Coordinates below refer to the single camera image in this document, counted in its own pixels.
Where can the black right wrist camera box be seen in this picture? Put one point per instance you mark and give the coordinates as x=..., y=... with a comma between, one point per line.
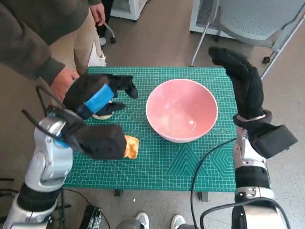
x=274, y=140

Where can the green cutting mat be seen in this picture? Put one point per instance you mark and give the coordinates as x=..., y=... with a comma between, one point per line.
x=155, y=167

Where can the large white mesh cabinet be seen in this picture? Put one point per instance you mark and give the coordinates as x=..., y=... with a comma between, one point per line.
x=197, y=21

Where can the round toy bread bun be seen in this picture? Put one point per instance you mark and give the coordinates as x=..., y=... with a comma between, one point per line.
x=102, y=117

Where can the black left hand blue tape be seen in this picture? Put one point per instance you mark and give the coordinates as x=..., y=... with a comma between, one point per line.
x=81, y=90

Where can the pink bowl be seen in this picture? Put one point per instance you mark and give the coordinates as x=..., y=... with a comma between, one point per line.
x=181, y=107

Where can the person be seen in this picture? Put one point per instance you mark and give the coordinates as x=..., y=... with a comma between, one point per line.
x=35, y=23
x=102, y=31

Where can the black table bracket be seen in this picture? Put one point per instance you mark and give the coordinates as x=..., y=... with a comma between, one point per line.
x=118, y=192
x=203, y=196

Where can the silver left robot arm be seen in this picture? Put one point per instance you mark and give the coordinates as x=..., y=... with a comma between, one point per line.
x=47, y=162

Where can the grey mesh office chair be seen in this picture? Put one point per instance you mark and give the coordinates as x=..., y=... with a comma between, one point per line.
x=257, y=19

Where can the small white mesh cabinet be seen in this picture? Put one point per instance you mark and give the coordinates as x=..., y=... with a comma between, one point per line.
x=133, y=9

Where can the rectangular striped toy bread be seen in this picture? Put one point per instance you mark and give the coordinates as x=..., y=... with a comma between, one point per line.
x=132, y=148

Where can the black gloved right hand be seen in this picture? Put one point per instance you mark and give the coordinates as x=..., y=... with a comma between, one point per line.
x=247, y=90

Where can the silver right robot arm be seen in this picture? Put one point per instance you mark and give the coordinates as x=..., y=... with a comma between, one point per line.
x=250, y=171

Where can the black robot waist part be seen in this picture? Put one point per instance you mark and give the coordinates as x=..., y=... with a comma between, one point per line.
x=91, y=217

